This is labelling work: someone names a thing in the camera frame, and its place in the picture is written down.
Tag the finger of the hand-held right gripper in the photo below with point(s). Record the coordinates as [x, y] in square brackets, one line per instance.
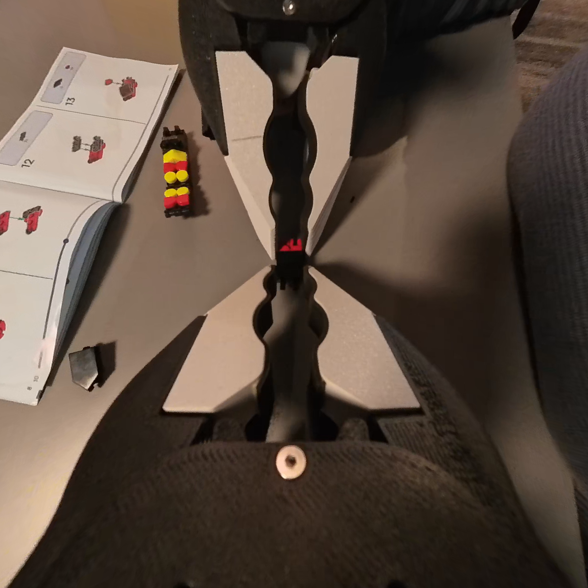
[241, 115]
[335, 138]

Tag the small red black lego block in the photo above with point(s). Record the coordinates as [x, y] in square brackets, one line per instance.
[291, 262]

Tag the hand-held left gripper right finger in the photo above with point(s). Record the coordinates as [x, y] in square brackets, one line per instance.
[367, 363]

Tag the long black yellow red lego strip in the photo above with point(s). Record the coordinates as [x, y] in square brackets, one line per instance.
[177, 174]

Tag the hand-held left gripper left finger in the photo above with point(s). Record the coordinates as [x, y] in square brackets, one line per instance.
[220, 363]

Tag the black wedge lego piece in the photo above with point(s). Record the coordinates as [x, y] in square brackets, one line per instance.
[85, 367]

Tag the open instruction booklet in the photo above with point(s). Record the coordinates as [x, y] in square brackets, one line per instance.
[69, 138]

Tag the person's grey sweater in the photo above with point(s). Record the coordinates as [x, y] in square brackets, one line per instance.
[551, 206]

